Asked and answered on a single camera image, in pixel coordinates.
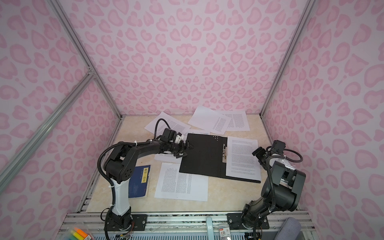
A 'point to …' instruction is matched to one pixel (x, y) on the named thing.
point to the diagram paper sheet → (197, 131)
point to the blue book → (138, 183)
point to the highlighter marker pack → (78, 232)
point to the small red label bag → (224, 230)
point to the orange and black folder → (208, 157)
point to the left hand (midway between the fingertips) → (191, 150)
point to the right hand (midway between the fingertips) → (258, 154)
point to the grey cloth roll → (290, 230)
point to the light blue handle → (209, 227)
